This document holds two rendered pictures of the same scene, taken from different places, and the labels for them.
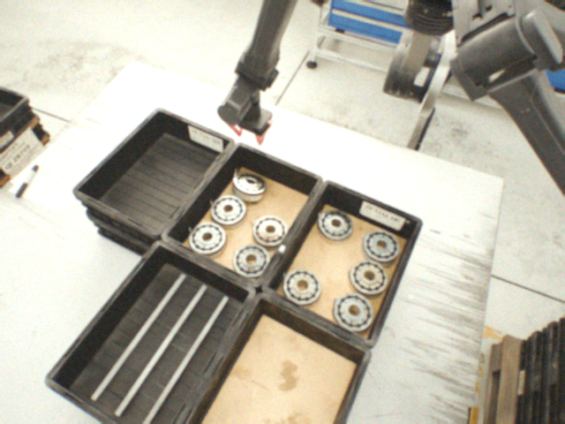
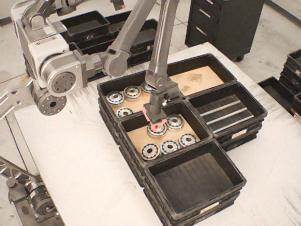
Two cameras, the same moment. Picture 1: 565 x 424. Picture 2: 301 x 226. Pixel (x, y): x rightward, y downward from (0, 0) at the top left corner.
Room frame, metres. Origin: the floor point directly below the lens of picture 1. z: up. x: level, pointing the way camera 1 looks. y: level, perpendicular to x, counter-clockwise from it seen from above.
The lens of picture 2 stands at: (1.60, 0.63, 2.20)
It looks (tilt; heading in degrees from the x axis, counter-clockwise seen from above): 47 degrees down; 214
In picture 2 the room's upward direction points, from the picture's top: 5 degrees clockwise
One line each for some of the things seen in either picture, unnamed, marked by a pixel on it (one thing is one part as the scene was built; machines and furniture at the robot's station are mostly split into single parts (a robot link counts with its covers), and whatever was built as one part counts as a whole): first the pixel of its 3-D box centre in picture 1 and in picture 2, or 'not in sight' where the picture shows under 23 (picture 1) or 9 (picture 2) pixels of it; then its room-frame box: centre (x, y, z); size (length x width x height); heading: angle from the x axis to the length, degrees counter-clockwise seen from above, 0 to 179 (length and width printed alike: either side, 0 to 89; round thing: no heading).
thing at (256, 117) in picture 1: (248, 107); (155, 107); (0.77, 0.09, 1.18); 0.10 x 0.07 x 0.07; 65
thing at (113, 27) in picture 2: not in sight; (121, 34); (-0.50, -1.24, 0.31); 0.40 x 0.30 x 0.34; 161
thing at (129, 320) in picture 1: (162, 340); (225, 113); (0.29, 0.25, 0.87); 0.40 x 0.30 x 0.11; 156
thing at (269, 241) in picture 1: (270, 230); (157, 127); (0.62, 0.02, 0.86); 0.10 x 0.10 x 0.01
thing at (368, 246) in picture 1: (381, 246); (115, 97); (0.60, -0.30, 0.86); 0.10 x 0.10 x 0.01
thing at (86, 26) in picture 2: not in sight; (85, 41); (-0.13, -1.37, 0.37); 0.40 x 0.30 x 0.45; 161
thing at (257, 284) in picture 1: (246, 208); (165, 130); (0.66, 0.09, 0.92); 0.40 x 0.30 x 0.02; 156
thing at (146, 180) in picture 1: (161, 177); (194, 181); (0.78, 0.36, 0.87); 0.40 x 0.30 x 0.11; 156
